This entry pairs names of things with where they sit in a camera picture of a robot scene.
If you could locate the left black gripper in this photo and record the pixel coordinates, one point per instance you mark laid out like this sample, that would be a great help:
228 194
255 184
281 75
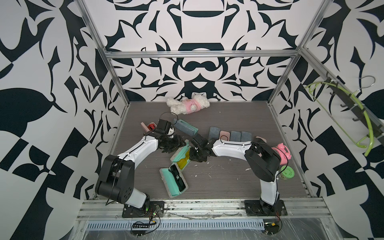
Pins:
173 143

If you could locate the pink alarm clock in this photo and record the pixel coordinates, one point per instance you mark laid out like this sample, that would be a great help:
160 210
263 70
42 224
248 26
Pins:
283 152

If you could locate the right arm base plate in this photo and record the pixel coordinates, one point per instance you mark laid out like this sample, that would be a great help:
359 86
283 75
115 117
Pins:
261 209

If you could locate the teal case black sunglasses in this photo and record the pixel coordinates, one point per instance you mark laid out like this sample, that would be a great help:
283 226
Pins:
174 180

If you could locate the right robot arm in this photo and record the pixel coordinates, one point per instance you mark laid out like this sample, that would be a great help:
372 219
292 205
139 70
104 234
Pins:
263 160

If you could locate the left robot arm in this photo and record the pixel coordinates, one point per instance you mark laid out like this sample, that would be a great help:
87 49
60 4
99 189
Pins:
117 176

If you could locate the teal case yellow glasses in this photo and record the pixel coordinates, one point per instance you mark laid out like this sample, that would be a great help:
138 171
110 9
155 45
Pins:
182 156

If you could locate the grey case black sunglasses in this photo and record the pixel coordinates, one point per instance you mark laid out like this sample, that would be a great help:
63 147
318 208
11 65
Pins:
246 136

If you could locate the small black electronics box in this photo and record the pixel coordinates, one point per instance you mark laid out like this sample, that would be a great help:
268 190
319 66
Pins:
271 229

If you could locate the pink case thin glasses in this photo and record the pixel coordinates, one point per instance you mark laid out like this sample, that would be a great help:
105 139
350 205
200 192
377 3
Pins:
224 135

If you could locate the green clothes hanger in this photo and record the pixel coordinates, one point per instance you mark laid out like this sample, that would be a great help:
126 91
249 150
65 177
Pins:
356 132

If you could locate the green round tin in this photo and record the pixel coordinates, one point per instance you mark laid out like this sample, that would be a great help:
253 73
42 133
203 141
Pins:
287 173

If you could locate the black connector with cables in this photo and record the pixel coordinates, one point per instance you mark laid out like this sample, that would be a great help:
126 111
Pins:
140 226

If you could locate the pink case purple glasses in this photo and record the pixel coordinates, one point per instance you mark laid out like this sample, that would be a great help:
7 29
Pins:
259 140

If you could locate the grey case white glasses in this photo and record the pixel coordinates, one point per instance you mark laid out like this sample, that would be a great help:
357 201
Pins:
214 133

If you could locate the grey teal case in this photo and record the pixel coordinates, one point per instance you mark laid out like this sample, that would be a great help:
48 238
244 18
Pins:
185 127

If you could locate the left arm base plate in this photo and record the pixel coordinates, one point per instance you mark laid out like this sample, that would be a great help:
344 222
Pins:
149 209

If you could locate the black wall hook rack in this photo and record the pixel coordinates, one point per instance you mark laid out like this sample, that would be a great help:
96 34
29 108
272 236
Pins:
352 105

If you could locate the pink case red glasses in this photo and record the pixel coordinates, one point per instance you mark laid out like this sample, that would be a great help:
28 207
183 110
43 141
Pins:
149 127

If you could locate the white pink plush toy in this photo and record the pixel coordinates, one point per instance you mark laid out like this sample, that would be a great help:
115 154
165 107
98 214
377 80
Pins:
187 106

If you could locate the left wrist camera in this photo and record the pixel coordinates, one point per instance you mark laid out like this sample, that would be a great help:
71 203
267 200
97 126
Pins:
171 132

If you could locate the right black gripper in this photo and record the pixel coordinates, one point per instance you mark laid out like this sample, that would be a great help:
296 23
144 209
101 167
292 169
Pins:
192 157

